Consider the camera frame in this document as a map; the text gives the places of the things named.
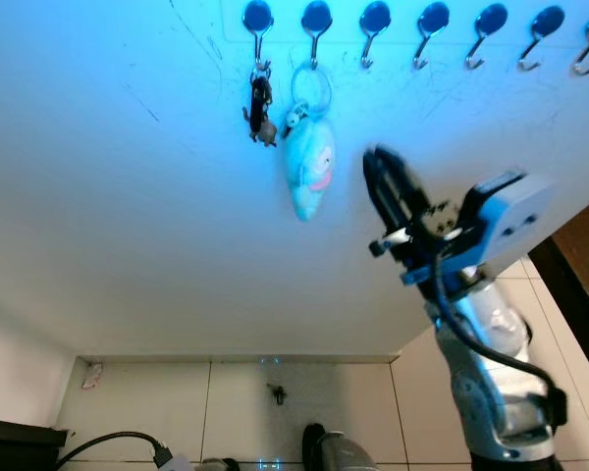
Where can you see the small dark object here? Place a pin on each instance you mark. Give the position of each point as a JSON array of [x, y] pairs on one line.
[[275, 394]]

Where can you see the grey black robot leg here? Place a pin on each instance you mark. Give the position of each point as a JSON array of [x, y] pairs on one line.
[[344, 453]]

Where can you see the black furniture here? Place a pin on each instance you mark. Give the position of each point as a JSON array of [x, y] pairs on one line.
[[15, 446]]

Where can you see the black door frame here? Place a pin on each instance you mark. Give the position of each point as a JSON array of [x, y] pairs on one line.
[[569, 285]]

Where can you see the white red paper scrap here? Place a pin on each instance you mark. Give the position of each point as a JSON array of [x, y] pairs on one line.
[[91, 375]]

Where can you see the white magnetic board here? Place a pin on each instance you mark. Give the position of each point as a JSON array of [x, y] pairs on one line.
[[128, 245]]

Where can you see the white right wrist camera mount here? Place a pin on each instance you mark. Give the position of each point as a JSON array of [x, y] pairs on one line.
[[515, 221]]

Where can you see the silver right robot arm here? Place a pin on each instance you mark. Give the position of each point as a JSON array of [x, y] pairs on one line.
[[491, 392]]

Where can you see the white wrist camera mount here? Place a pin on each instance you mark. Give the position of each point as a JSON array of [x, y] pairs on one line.
[[515, 221], [182, 463]]

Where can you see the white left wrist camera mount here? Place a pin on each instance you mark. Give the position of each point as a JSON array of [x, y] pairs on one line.
[[182, 463]]

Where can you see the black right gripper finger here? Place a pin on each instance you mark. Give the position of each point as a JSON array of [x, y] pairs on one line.
[[383, 196], [410, 194]]

